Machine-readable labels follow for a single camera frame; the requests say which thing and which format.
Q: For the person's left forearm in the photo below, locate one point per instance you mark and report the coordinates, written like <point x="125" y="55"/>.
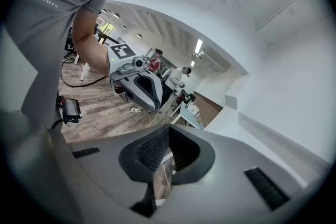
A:
<point x="86" y="42"/>

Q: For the white table leg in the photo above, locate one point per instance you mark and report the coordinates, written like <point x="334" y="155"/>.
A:
<point x="84" y="70"/>

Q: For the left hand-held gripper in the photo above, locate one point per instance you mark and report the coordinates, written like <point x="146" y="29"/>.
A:
<point x="120" y="65"/>

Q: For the long ceiling light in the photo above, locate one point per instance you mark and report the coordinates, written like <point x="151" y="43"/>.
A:
<point x="199" y="46"/>

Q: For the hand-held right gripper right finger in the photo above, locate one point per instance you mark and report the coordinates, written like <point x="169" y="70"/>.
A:
<point x="223" y="186"/>

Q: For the person's left hand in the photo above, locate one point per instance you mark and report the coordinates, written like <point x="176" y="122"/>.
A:
<point x="120" y="88"/>

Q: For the window with greenery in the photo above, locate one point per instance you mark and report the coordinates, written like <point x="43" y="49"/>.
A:
<point x="107" y="28"/>

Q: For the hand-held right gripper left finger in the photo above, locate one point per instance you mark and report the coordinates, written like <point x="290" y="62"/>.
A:
<point x="105" y="178"/>

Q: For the white power strip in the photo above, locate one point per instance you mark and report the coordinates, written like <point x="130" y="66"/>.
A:
<point x="134" y="110"/>

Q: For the light blue table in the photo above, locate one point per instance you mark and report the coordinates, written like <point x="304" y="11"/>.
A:
<point x="187" y="119"/>

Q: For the white cardboard box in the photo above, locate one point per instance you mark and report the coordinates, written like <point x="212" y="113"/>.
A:
<point x="193" y="108"/>

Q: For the person in grey shirt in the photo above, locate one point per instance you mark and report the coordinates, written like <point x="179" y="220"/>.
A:
<point x="47" y="21"/>

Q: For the black waist-worn device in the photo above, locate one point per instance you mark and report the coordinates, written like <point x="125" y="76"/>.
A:
<point x="71" y="110"/>

